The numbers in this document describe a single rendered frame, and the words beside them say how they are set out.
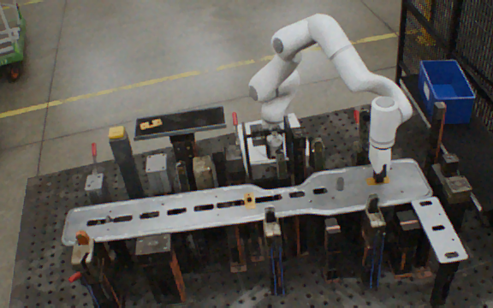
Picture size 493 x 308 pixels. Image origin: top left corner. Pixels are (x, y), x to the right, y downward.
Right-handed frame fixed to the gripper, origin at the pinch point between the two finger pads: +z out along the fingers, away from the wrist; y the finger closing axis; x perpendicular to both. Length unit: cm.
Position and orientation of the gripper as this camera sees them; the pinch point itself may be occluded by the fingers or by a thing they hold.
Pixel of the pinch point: (378, 175)
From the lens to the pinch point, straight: 186.5
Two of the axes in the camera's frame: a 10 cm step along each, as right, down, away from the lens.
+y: 1.0, 6.3, -7.7
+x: 9.9, -1.4, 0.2
